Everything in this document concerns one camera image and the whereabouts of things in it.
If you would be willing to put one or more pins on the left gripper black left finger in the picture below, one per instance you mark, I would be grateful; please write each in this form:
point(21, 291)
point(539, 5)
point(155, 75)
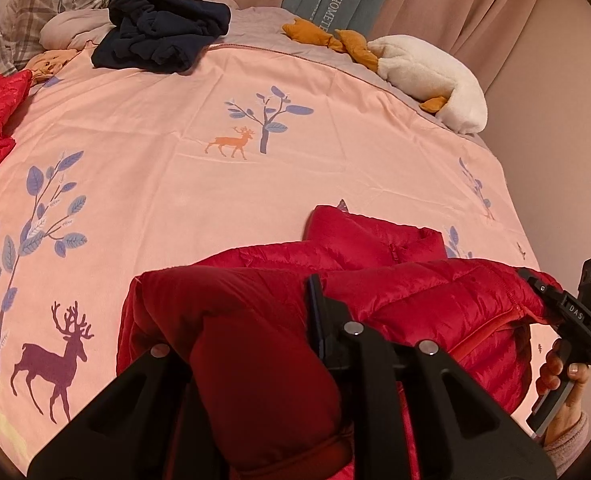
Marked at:
point(149, 423)

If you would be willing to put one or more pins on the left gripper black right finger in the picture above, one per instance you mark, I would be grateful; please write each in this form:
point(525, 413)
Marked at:
point(415, 412)

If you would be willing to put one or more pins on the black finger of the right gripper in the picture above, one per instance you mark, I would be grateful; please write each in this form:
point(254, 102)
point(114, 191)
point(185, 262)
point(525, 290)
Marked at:
point(549, 293)

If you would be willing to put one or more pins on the dark red down jacket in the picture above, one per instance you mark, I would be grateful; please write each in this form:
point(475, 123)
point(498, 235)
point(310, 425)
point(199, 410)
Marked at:
point(240, 320)

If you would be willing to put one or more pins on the pink printed duvet cover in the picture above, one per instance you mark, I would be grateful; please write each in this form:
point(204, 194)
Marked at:
point(115, 172)

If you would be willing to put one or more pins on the white plush goose toy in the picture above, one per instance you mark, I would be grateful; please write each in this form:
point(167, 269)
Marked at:
point(443, 86)

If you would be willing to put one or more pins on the orange small plush toy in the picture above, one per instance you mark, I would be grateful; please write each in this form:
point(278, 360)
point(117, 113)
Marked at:
point(45, 65)

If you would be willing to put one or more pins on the navy blue garment pile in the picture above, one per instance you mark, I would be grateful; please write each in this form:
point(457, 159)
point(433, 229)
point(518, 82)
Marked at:
point(160, 36)

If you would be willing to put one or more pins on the grey blanket roll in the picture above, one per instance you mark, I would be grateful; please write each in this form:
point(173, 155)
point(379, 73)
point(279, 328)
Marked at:
point(74, 29)

